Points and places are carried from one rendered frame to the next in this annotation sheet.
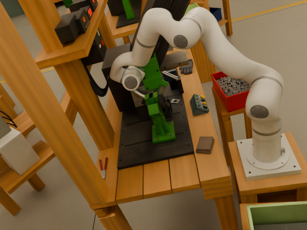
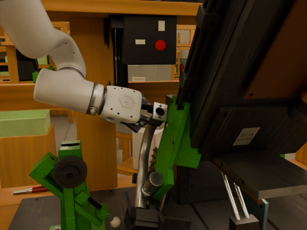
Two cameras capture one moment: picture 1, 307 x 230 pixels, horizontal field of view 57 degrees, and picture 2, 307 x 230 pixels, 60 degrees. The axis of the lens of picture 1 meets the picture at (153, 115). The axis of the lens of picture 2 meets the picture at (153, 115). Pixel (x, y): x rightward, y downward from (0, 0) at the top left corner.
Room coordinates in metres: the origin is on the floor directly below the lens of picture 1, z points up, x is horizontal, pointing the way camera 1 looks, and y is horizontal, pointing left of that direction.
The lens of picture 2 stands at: (1.22, -0.66, 1.38)
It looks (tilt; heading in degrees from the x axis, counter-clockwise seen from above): 13 degrees down; 67
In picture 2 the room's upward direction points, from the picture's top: straight up
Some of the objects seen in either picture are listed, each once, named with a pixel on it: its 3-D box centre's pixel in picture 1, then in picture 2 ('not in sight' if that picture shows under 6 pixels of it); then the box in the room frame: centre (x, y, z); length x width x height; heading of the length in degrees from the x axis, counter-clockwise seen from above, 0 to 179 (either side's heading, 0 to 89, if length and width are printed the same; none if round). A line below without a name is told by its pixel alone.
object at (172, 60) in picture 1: (157, 64); (240, 157); (1.69, -0.13, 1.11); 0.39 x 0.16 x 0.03; 80
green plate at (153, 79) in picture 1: (150, 69); (182, 137); (1.55, -0.07, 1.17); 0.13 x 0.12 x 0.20; 170
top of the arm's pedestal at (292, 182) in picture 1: (267, 162); not in sight; (0.89, -0.45, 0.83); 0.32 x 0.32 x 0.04; 76
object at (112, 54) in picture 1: (125, 77); (211, 143); (1.76, 0.10, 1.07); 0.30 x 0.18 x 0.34; 170
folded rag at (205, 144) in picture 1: (204, 144); not in sight; (1.06, -0.20, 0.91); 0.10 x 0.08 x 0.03; 149
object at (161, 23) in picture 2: (90, 45); (147, 41); (1.56, 0.20, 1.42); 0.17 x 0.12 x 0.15; 170
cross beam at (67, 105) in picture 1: (81, 73); (165, 91); (1.69, 0.34, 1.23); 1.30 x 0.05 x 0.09; 170
